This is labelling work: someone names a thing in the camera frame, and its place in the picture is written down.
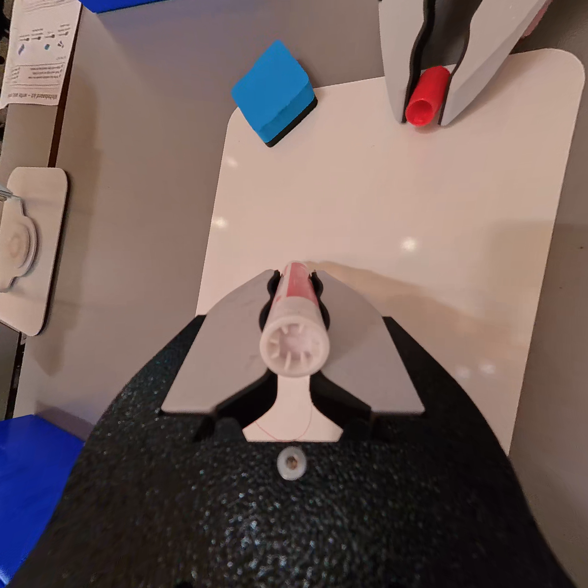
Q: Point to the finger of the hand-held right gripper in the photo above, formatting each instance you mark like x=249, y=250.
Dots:
x=496, y=36
x=397, y=46

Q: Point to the red marker cap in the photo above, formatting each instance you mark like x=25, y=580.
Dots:
x=427, y=96

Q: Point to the blue plastic bin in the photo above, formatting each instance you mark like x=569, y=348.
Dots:
x=124, y=4
x=32, y=482

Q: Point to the white whiteboard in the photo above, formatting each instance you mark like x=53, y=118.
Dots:
x=367, y=206

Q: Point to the blue whiteboard eraser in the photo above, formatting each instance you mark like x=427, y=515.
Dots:
x=271, y=87

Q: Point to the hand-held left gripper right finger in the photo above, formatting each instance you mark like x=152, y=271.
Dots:
x=367, y=358

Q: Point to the printed instruction sheet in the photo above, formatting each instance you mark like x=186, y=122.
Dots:
x=36, y=50

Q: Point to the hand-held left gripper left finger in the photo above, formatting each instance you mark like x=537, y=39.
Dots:
x=216, y=349

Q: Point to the white tablet stand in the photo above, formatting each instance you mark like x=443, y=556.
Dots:
x=41, y=252

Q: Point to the red whiteboard marker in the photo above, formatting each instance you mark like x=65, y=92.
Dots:
x=294, y=340

